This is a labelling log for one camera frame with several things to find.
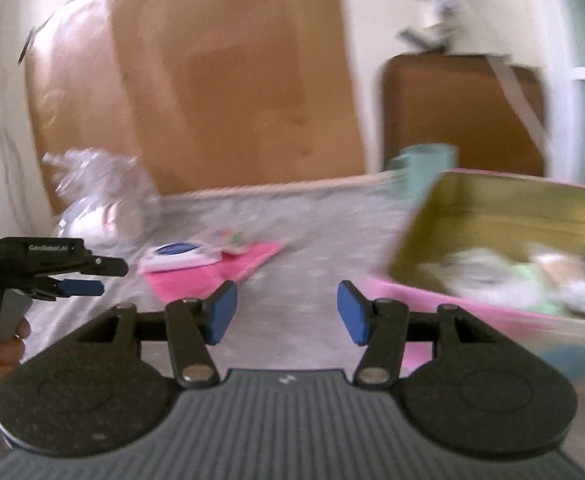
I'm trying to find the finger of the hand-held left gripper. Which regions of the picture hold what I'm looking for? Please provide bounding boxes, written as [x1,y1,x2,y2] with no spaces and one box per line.
[83,254,130,278]
[36,278,106,303]

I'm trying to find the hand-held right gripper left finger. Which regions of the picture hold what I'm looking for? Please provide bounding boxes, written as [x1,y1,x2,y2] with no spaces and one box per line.
[75,280,239,390]

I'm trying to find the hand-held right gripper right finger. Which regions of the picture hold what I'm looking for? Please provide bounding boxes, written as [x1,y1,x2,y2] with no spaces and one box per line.
[337,280,499,390]

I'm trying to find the light green cloth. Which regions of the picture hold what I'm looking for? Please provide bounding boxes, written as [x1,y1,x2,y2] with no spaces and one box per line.
[442,247,565,313]

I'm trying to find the pink tin box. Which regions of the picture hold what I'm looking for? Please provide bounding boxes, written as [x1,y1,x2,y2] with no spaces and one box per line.
[367,169,585,402]

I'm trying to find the bag of cotton swabs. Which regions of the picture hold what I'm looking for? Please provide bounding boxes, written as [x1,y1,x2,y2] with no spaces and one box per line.
[562,277,585,313]

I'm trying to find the person's left hand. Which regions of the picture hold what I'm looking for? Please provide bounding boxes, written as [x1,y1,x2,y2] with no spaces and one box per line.
[0,316,33,396]

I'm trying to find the pink packet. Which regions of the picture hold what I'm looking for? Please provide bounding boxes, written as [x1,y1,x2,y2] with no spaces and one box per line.
[142,242,286,304]

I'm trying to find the blue and white packet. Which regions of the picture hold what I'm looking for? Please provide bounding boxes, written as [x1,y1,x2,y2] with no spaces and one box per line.
[139,242,222,274]

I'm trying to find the clear plastic bag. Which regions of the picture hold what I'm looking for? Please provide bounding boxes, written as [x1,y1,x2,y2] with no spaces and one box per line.
[42,147,162,256]

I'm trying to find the rainbow striped eraser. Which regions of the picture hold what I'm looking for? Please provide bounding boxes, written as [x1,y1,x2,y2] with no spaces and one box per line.
[206,227,254,254]

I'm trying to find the grey floral tablecloth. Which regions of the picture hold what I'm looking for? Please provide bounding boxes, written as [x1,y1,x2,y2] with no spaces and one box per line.
[0,172,585,480]

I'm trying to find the teal plastic cup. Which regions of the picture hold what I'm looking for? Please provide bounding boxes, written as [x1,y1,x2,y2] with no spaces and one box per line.
[387,143,459,202]

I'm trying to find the wooden board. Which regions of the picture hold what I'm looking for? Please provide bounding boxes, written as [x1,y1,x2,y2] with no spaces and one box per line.
[22,0,368,216]

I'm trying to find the white cable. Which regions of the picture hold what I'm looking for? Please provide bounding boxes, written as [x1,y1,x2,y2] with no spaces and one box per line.
[489,57,549,153]

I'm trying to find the white window frame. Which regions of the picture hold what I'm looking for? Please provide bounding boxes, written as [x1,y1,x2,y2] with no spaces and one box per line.
[537,0,585,183]

